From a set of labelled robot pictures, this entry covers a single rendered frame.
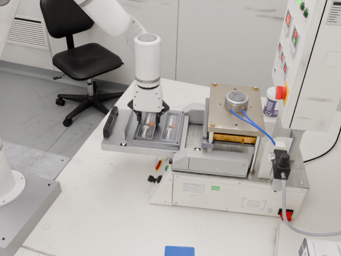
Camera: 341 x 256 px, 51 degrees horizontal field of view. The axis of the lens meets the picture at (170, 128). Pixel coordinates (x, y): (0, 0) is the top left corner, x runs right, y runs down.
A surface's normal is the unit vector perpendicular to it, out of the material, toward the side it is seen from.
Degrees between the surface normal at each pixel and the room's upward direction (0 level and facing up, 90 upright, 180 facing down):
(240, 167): 90
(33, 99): 0
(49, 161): 0
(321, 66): 90
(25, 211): 3
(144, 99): 90
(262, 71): 90
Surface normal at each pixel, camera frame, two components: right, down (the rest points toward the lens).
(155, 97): -0.03, 0.58
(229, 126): 0.03, -0.79
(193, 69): -0.30, 0.58
